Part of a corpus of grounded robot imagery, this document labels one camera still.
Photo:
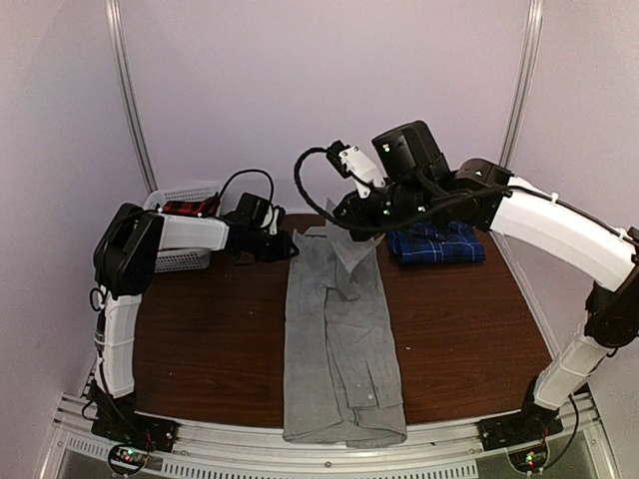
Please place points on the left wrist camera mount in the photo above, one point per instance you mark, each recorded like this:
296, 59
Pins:
278, 214

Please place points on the aluminium corner post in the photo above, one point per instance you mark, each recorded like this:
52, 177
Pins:
528, 59
125, 81

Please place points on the grey long sleeve shirt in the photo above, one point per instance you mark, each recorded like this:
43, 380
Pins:
342, 381

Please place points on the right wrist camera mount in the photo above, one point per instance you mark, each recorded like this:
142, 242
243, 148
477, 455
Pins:
352, 162

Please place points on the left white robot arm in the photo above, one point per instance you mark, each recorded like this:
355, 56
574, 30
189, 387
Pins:
125, 264

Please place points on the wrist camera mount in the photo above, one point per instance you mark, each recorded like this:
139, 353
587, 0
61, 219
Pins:
278, 214
352, 162

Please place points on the white plastic basket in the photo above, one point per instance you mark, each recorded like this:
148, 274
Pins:
186, 242

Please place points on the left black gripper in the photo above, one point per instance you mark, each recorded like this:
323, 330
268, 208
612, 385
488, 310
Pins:
282, 251

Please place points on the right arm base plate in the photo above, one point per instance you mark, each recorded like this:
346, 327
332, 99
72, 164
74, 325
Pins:
513, 429

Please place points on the aluminium front rail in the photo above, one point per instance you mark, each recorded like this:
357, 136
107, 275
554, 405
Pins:
450, 449

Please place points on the blue plaid folded shirt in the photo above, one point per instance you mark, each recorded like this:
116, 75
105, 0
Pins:
423, 243

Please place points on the left aluminium corner post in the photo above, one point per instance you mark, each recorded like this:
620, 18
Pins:
125, 81

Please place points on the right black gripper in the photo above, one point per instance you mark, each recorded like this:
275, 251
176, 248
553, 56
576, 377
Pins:
348, 212

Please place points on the right aluminium corner post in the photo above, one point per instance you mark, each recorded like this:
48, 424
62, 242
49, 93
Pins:
528, 59

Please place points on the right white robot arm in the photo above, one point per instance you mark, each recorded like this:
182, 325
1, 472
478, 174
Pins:
414, 183

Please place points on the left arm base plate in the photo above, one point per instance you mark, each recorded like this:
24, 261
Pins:
148, 433

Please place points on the red black plaid shirt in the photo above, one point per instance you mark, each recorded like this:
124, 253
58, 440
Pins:
206, 208

